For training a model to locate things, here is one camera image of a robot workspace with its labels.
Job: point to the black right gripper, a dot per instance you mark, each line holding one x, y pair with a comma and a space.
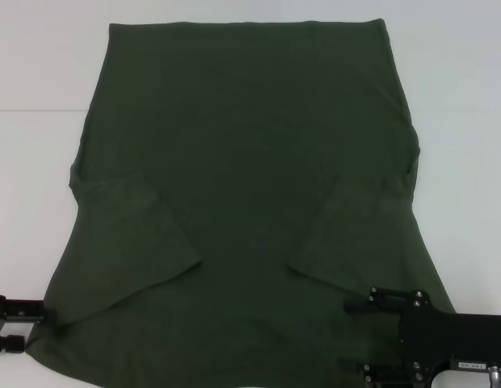
456, 339

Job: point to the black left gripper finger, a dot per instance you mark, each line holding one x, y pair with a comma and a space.
8, 347
20, 310

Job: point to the dark green t-shirt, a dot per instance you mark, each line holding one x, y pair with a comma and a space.
242, 182

